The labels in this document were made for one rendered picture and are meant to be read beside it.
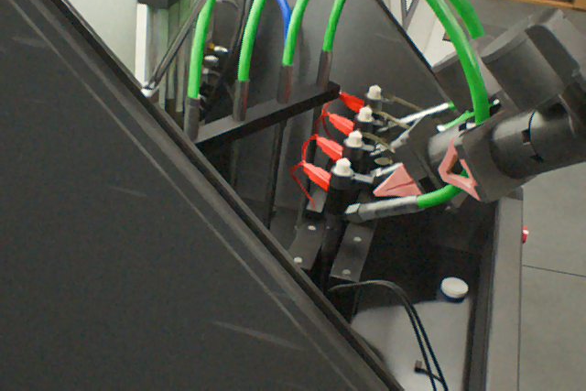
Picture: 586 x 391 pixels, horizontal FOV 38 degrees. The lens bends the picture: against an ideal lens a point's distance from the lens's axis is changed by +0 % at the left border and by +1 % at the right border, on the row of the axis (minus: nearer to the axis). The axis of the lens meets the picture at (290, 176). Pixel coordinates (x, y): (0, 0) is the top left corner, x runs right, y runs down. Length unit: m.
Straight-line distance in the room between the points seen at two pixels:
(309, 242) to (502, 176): 0.40
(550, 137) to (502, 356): 0.41
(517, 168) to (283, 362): 0.27
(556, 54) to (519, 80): 0.03
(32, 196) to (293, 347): 0.26
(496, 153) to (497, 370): 0.35
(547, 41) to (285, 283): 0.29
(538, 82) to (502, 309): 0.49
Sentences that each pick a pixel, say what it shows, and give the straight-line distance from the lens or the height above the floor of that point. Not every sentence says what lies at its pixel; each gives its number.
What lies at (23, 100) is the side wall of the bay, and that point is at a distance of 0.71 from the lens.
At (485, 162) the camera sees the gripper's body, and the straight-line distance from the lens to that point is 0.78.
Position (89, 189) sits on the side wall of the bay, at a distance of 0.72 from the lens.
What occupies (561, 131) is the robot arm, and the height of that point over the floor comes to 1.33.
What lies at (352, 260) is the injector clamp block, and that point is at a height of 0.98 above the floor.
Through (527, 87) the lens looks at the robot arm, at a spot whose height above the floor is 1.36.
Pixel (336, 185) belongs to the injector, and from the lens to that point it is 1.03.
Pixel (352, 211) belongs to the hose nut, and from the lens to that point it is 0.94.
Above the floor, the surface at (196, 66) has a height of 1.20.
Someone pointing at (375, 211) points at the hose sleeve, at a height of 1.13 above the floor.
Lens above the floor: 1.61
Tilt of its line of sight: 30 degrees down
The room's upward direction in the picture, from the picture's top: 8 degrees clockwise
